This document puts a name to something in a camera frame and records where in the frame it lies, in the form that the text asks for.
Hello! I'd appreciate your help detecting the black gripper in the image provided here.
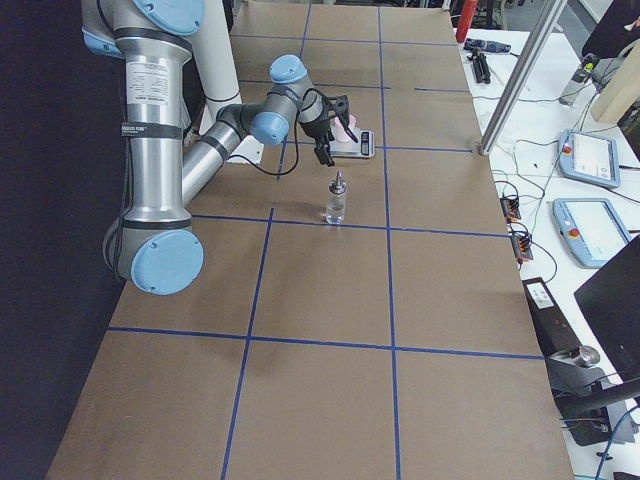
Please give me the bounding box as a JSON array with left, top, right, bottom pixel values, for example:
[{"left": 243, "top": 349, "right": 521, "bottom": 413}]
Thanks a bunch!
[{"left": 298, "top": 93, "right": 360, "bottom": 166}]

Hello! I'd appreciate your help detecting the pink plastic cup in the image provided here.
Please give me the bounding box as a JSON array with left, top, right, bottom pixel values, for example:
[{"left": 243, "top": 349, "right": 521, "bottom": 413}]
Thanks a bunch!
[{"left": 332, "top": 115, "right": 356, "bottom": 143}]

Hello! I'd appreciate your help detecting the clear glass sauce bottle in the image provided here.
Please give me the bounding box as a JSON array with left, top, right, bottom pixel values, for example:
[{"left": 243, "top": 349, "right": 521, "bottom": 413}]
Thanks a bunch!
[{"left": 325, "top": 171, "right": 347, "bottom": 225}]

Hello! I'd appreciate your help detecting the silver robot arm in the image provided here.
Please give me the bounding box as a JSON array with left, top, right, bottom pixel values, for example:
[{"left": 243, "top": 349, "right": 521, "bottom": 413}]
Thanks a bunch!
[{"left": 81, "top": 1, "right": 349, "bottom": 296}]

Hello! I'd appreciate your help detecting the silver kitchen scale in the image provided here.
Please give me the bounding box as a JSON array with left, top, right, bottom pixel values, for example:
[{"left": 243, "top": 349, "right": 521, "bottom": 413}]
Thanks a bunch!
[{"left": 330, "top": 128, "right": 376, "bottom": 158}]

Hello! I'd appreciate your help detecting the black folded tripod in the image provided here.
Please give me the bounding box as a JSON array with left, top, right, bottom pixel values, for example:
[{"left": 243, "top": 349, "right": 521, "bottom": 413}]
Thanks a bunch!
[{"left": 467, "top": 47, "right": 491, "bottom": 84}]

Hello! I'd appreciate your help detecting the blue folded umbrella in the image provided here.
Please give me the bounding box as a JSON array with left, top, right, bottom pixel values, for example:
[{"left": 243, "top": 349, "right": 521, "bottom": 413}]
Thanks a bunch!
[{"left": 463, "top": 38, "right": 511, "bottom": 54}]

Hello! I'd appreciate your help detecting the red cylinder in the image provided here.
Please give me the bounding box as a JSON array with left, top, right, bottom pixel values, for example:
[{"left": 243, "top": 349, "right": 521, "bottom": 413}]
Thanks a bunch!
[{"left": 456, "top": 0, "right": 478, "bottom": 43}]

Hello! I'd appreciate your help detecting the far orange connector block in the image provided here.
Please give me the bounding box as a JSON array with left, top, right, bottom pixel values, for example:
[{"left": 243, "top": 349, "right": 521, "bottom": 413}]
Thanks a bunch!
[{"left": 499, "top": 196, "right": 521, "bottom": 223}]

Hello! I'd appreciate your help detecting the far blue teach pendant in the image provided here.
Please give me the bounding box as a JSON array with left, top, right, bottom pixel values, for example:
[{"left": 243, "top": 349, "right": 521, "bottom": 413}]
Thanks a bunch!
[{"left": 558, "top": 129, "right": 621, "bottom": 189}]

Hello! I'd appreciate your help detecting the blue teach pendant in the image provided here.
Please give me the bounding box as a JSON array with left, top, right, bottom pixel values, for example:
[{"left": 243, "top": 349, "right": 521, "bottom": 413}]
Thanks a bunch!
[
  {"left": 558, "top": 129, "right": 621, "bottom": 189},
  {"left": 552, "top": 198, "right": 632, "bottom": 269}
]

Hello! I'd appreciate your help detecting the near blue teach pendant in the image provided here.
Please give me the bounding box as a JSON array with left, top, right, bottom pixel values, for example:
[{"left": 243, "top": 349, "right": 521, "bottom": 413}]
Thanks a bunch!
[{"left": 552, "top": 198, "right": 632, "bottom": 269}]

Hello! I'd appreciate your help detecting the black box with label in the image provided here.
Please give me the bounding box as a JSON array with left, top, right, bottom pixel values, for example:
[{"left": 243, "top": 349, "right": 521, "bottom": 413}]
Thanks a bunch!
[{"left": 522, "top": 277, "right": 581, "bottom": 357}]

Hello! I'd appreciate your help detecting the black monitor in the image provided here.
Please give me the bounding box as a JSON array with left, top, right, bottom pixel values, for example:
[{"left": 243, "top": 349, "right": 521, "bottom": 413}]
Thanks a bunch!
[{"left": 574, "top": 238, "right": 639, "bottom": 380}]

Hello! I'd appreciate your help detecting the black clamp stand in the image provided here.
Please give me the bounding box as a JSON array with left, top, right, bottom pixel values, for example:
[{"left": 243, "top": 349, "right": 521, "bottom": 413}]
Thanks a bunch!
[{"left": 545, "top": 345, "right": 639, "bottom": 447}]

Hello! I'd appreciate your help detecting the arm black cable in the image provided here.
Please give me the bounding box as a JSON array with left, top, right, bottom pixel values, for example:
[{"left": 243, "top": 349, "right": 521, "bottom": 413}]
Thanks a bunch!
[{"left": 227, "top": 87, "right": 336, "bottom": 177}]

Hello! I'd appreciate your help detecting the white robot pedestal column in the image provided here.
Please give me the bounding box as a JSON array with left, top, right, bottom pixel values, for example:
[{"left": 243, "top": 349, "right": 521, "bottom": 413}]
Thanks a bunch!
[{"left": 184, "top": 1, "right": 241, "bottom": 133}]

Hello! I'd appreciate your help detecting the aluminium frame post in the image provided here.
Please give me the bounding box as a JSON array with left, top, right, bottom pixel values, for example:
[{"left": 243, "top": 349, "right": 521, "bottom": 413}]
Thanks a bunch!
[{"left": 478, "top": 0, "right": 567, "bottom": 156}]

